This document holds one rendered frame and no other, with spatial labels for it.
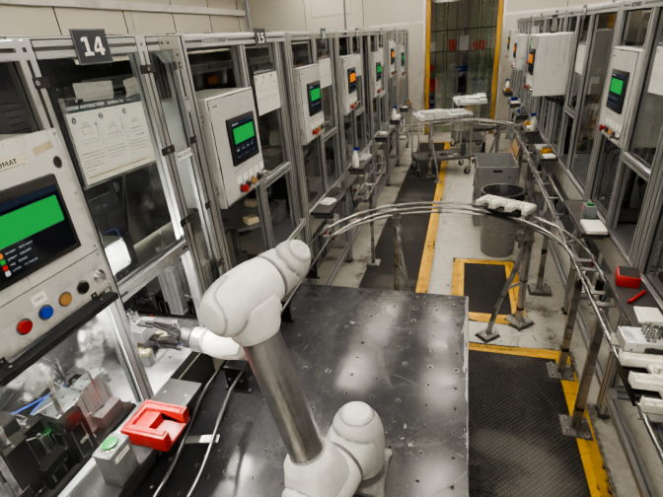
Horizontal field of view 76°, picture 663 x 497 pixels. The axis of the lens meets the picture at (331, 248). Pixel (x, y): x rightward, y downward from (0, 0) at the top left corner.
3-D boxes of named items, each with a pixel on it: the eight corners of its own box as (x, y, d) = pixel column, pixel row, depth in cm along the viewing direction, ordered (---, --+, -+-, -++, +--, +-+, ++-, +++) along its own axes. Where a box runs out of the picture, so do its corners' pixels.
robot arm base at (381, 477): (395, 442, 150) (394, 431, 148) (384, 502, 132) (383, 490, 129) (344, 433, 156) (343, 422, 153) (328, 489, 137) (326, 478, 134)
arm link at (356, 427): (394, 452, 141) (393, 402, 131) (365, 496, 128) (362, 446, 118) (352, 430, 150) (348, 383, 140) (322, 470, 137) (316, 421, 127)
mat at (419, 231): (424, 314, 332) (424, 312, 332) (350, 307, 349) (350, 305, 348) (450, 141, 832) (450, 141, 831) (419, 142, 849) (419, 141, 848)
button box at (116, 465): (121, 487, 117) (109, 459, 112) (99, 481, 120) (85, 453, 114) (140, 462, 124) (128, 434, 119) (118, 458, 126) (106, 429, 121)
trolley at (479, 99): (488, 156, 721) (494, 95, 678) (454, 157, 730) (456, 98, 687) (480, 144, 795) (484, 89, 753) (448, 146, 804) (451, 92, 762)
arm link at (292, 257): (272, 255, 127) (239, 276, 117) (299, 221, 114) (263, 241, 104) (301, 289, 125) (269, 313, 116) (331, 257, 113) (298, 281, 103)
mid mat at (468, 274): (528, 326, 308) (528, 324, 308) (449, 319, 324) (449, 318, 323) (515, 261, 394) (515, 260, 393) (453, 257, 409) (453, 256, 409)
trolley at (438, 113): (416, 178, 640) (416, 111, 598) (408, 169, 691) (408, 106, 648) (475, 174, 640) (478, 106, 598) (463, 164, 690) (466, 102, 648)
